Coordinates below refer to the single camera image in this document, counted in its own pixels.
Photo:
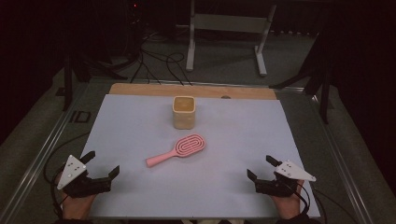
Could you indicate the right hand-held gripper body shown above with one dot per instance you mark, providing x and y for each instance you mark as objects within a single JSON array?
[{"x": 291, "y": 171}]

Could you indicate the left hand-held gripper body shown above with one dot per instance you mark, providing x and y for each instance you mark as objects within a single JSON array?
[{"x": 73, "y": 169}]

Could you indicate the pink hairbrush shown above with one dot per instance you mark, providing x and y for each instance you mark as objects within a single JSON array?
[{"x": 162, "y": 159}]

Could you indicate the beige square cup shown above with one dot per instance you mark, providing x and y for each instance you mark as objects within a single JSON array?
[{"x": 183, "y": 119}]

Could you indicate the person's right hand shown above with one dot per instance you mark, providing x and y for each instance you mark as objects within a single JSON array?
[{"x": 288, "y": 207}]

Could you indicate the person's left hand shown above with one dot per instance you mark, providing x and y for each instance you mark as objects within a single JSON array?
[{"x": 77, "y": 207}]

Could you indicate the black tripod stand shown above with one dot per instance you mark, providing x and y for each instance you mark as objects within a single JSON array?
[
  {"x": 324, "y": 99},
  {"x": 67, "y": 87}
]

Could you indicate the dark equipment stand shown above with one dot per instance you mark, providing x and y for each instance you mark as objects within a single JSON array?
[{"x": 134, "y": 28}]

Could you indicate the white metal stand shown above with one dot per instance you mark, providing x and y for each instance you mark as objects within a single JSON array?
[{"x": 230, "y": 23}]

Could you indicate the metal rail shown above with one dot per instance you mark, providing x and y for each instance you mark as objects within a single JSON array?
[
  {"x": 40, "y": 161},
  {"x": 339, "y": 155}
]

